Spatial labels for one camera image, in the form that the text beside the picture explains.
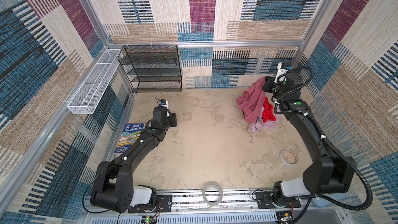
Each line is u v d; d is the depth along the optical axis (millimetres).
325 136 454
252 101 871
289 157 867
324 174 414
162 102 762
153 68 1101
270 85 703
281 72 676
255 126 916
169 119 765
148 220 713
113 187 410
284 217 708
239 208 729
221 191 777
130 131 964
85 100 705
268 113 917
